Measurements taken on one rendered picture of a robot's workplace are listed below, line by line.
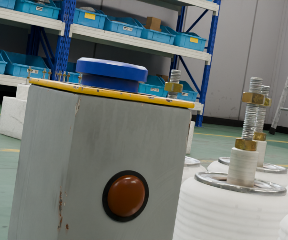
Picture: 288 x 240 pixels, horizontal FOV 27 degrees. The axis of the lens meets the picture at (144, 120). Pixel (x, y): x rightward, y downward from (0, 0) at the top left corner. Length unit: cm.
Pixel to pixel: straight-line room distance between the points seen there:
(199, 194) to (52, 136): 18
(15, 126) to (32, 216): 251
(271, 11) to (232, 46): 84
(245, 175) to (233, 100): 738
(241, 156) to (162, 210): 17
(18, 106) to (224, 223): 241
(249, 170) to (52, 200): 22
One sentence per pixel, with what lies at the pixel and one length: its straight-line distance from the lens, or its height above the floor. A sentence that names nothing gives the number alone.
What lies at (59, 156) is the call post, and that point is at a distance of 30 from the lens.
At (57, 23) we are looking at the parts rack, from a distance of 529.
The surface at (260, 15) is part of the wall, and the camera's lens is 815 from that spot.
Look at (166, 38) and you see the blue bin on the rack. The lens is 607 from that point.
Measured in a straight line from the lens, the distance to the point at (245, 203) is 46.
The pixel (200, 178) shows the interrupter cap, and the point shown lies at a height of 25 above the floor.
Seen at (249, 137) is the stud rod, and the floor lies 29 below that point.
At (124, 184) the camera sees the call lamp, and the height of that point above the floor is 27.
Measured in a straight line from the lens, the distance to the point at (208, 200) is 46.
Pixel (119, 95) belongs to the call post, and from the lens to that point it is 30.
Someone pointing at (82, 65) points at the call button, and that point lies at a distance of 32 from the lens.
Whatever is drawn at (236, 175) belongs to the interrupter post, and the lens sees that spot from 49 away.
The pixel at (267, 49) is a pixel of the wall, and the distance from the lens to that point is 828.
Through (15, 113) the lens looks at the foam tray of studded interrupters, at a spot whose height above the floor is 11.
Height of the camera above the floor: 32
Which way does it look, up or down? 3 degrees down
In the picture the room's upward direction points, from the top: 9 degrees clockwise
